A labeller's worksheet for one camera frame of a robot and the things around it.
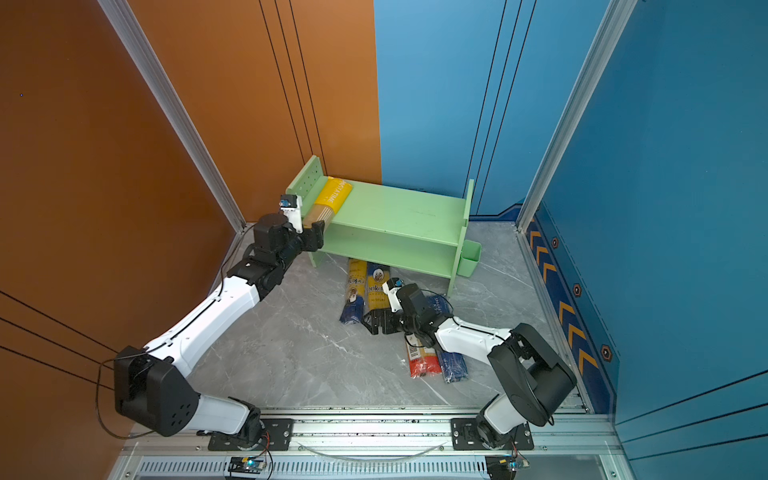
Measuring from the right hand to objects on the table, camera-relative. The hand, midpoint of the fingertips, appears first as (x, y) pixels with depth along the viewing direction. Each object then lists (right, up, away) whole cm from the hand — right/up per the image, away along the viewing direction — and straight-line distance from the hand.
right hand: (372, 319), depth 86 cm
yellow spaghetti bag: (-12, +34, -1) cm, 36 cm away
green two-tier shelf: (+6, +27, -3) cm, 27 cm away
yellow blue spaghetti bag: (-6, +7, +11) cm, 14 cm away
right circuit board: (+32, -31, -16) cm, 47 cm away
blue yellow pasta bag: (0, +5, +11) cm, 12 cm away
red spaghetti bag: (+14, -11, -3) cm, 18 cm away
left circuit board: (-29, -32, -15) cm, 45 cm away
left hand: (-16, +29, -6) cm, 33 cm away
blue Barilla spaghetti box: (+22, -11, -5) cm, 26 cm away
